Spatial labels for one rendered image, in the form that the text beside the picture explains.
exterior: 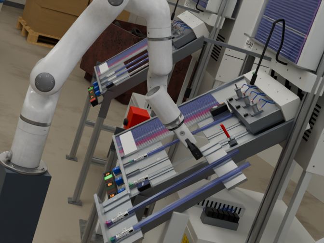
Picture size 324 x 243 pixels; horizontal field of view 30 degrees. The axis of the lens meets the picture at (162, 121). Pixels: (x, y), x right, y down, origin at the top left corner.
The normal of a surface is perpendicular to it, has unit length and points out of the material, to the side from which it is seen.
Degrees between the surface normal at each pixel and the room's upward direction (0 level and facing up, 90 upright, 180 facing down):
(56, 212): 0
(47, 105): 28
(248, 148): 90
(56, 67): 63
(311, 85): 90
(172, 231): 90
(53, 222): 0
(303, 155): 90
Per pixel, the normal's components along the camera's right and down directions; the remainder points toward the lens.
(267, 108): -0.39, -0.85
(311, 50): 0.17, 0.32
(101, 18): -0.24, 0.74
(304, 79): -0.94, -0.25
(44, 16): 0.44, 0.37
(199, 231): 0.31, -0.92
